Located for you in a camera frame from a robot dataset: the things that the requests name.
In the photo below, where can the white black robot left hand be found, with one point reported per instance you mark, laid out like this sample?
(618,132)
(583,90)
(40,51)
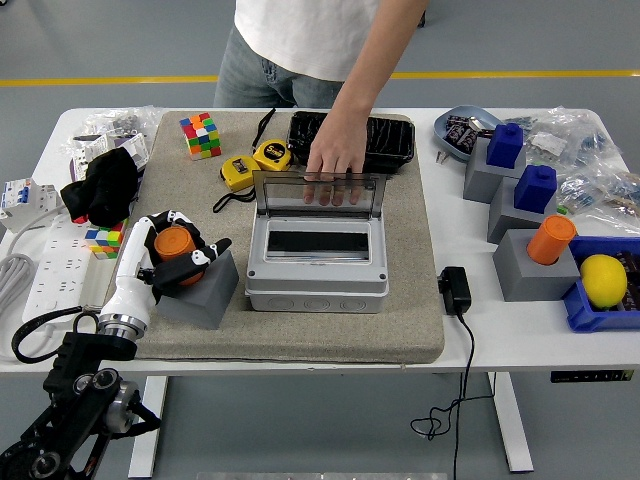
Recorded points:
(130,280)

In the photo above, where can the person's left hand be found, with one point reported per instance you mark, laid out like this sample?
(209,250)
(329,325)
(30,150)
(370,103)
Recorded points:
(337,150)

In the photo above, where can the orange cylinder battery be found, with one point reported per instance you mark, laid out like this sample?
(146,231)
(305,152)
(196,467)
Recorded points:
(550,240)
(172,245)

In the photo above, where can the grey block with round hole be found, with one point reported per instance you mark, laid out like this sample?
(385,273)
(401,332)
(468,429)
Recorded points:
(210,300)

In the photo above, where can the smoked transparent box lid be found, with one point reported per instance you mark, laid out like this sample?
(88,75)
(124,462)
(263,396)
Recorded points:
(259,195)

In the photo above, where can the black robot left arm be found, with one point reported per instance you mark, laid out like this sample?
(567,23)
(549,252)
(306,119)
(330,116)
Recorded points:
(90,350)

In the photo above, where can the person's left forearm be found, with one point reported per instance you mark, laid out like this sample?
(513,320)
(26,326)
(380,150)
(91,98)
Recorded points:
(375,65)

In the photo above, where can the colourful puzzle cube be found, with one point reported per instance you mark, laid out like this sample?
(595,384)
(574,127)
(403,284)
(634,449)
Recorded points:
(200,135)
(102,240)

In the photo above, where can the black plastic tray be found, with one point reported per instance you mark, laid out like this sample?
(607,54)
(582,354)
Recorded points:
(390,140)

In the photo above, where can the large yellow tape measure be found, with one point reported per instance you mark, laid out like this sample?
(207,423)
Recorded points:
(272,155)

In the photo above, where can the white power strip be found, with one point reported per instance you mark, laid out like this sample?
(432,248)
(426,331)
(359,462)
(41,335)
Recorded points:
(55,270)

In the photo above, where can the black cloth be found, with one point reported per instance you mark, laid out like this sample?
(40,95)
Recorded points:
(105,185)

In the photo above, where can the small yellow tape measure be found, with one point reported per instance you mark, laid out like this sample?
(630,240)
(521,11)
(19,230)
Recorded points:
(240,172)

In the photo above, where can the small metal clip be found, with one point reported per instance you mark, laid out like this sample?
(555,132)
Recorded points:
(442,157)

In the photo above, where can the blue-grey dish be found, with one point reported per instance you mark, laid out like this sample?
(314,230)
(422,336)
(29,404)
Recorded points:
(440,125)

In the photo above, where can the person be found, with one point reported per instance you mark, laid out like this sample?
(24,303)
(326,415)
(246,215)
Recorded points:
(300,30)

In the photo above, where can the dark patterned snack packet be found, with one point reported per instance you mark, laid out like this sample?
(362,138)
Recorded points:
(462,136)

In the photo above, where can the white circuit breaker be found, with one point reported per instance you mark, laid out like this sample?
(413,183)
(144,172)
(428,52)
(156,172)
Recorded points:
(25,200)

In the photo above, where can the white purple packaging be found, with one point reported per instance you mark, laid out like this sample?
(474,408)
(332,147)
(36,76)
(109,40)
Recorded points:
(95,145)

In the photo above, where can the brown silver wrapped bar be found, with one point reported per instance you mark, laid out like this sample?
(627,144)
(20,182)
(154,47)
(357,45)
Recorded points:
(480,126)

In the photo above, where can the white table leg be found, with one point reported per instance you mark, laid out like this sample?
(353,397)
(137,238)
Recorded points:
(515,430)
(150,425)

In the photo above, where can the clear bag of screws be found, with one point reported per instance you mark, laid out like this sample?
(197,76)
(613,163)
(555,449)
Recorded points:
(125,122)

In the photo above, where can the blue block with knob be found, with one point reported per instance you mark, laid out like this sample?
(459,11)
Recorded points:
(535,192)
(505,147)

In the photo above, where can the grey-brown fabric mat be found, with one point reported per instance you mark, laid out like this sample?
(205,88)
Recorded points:
(350,335)

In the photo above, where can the black power adapter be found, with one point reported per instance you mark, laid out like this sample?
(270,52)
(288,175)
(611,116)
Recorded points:
(457,292)

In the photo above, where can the clear bag of small parts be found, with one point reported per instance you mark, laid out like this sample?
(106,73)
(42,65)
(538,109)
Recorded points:
(565,135)
(600,185)

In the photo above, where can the small green connector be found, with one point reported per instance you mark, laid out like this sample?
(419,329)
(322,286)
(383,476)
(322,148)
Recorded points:
(563,209)

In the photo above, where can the yellow lemon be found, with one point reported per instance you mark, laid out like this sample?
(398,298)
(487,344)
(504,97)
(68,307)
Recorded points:
(602,280)

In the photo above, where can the blue plastic bin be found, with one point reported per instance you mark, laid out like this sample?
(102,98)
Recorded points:
(600,320)

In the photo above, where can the dark packets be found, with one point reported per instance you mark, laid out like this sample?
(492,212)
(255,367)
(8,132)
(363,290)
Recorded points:
(632,265)

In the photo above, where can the black table control panel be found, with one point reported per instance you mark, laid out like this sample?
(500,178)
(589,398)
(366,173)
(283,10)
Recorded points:
(590,376)

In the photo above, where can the grey plastic enclosure box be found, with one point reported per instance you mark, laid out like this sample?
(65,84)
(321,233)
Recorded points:
(320,295)

